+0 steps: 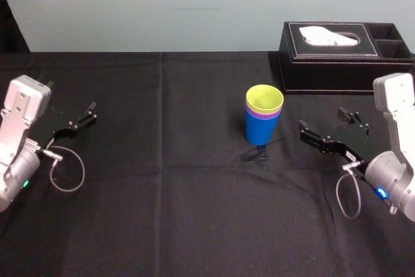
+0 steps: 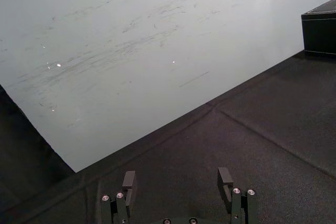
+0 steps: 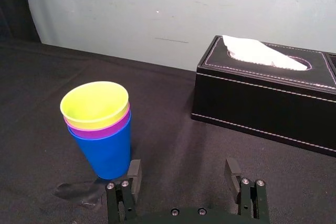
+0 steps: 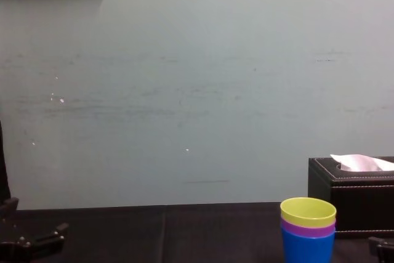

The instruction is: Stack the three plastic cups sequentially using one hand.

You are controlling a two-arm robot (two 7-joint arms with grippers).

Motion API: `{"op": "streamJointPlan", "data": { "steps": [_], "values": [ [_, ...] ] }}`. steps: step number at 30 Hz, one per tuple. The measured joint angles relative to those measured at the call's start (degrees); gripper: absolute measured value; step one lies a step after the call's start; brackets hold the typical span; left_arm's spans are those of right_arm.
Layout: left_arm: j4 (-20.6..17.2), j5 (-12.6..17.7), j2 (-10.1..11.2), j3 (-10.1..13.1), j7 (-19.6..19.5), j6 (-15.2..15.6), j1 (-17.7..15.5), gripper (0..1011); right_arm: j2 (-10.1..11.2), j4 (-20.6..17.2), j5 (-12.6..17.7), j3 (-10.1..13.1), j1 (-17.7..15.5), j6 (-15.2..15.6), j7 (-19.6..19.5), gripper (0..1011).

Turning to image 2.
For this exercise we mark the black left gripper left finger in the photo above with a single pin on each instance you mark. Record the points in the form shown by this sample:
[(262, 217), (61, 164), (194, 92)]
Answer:
[(128, 192)]

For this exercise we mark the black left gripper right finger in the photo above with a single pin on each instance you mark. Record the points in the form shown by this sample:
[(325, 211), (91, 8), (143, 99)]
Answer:
[(236, 200)]

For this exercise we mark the black table cloth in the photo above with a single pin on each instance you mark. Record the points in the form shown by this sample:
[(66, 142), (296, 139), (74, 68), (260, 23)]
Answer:
[(210, 155)]

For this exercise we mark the black box with white stitching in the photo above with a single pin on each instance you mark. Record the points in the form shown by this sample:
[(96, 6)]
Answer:
[(319, 30)]

